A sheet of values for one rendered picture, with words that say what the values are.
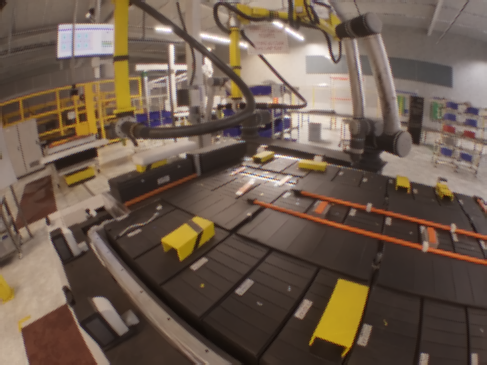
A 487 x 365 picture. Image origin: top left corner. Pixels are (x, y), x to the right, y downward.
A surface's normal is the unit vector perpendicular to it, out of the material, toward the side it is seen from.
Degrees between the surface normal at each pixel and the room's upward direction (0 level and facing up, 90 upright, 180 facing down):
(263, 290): 0
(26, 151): 90
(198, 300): 0
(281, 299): 0
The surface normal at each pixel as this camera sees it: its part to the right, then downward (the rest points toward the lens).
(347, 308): -0.04, -0.92
